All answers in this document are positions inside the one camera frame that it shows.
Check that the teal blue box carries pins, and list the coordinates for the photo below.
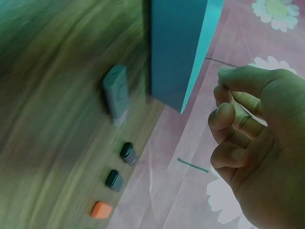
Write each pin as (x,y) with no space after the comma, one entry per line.
(171,52)

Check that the small black cap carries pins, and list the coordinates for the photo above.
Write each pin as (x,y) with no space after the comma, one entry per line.
(128,152)
(113,180)

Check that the small orange block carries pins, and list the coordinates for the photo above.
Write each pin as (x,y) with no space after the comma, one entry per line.
(101,210)

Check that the person's right hand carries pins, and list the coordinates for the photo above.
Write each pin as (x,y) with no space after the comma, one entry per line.
(274,148)

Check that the white oblong device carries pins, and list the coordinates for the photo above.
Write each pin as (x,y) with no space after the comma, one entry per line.
(116,93)

